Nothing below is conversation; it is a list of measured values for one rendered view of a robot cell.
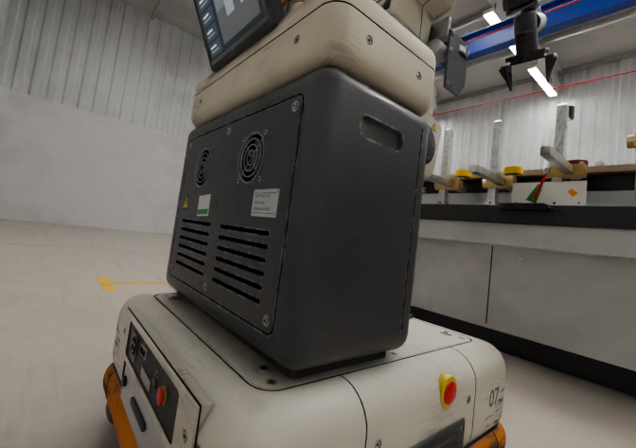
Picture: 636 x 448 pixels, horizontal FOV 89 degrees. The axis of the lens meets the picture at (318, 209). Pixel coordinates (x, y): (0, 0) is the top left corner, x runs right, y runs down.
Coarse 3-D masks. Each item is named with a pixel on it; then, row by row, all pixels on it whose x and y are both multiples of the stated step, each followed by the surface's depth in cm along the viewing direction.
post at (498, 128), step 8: (496, 120) 155; (496, 128) 154; (496, 136) 153; (496, 144) 153; (496, 152) 152; (496, 160) 152; (496, 168) 151; (488, 192) 152; (496, 192) 151; (488, 200) 152; (496, 200) 151
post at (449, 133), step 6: (450, 132) 172; (444, 138) 174; (450, 138) 172; (444, 144) 174; (450, 144) 172; (444, 150) 173; (450, 150) 172; (444, 156) 173; (450, 156) 172; (444, 162) 172; (450, 162) 173; (444, 168) 172; (444, 174) 171; (444, 192) 170; (438, 198) 172; (444, 198) 169
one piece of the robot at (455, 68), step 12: (432, 24) 92; (444, 24) 89; (444, 36) 88; (456, 36) 87; (432, 48) 85; (444, 48) 84; (456, 48) 87; (444, 60) 87; (456, 60) 87; (456, 72) 87; (444, 84) 84; (456, 84) 87; (456, 96) 88
